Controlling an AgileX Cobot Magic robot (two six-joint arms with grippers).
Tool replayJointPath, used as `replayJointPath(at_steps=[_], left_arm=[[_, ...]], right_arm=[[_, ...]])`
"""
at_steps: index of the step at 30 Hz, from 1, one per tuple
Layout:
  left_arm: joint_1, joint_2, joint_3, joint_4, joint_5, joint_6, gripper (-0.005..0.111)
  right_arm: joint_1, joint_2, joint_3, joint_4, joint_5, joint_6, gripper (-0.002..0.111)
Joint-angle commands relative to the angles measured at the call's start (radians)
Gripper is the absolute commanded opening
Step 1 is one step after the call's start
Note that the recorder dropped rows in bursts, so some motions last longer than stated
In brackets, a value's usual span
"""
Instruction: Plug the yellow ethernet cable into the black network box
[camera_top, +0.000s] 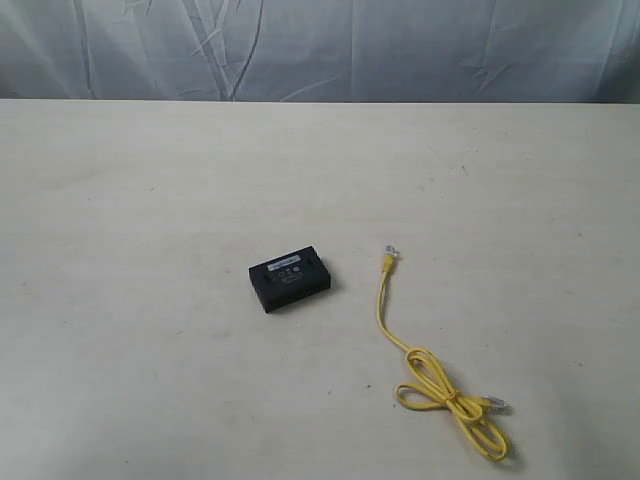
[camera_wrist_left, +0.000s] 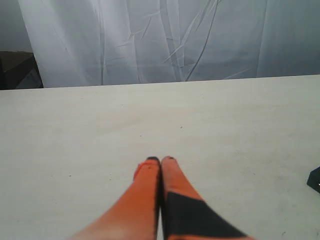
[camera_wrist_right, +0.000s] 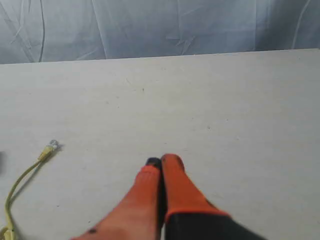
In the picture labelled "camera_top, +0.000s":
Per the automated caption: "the yellow ethernet cable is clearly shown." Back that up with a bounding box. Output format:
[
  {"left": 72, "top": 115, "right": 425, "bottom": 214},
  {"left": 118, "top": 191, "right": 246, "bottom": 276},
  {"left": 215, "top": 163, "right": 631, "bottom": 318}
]
[{"left": 374, "top": 243, "right": 513, "bottom": 461}]

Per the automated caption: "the grey wrinkled backdrop cloth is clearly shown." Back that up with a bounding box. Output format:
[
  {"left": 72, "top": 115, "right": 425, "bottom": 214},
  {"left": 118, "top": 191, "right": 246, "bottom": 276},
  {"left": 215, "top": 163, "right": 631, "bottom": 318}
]
[{"left": 1, "top": 1, "right": 639, "bottom": 103}]

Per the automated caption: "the black network switch box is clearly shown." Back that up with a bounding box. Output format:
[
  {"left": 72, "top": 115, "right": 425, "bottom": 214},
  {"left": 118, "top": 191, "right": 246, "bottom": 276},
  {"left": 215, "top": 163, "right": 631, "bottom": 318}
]
[{"left": 248, "top": 246, "right": 332, "bottom": 313}]

